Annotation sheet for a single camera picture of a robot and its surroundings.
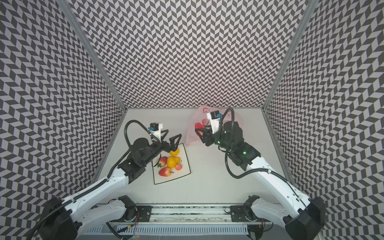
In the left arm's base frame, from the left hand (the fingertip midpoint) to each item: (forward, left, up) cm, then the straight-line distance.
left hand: (175, 133), depth 74 cm
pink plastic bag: (+23, -13, -13) cm, 29 cm away
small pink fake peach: (-8, 0, -22) cm, 24 cm away
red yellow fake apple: (-12, +7, -19) cm, 24 cm away
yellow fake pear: (-6, +4, -19) cm, 20 cm away
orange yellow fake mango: (+1, +4, -23) cm, 24 cm away
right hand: (-3, -12, +4) cm, 13 cm away
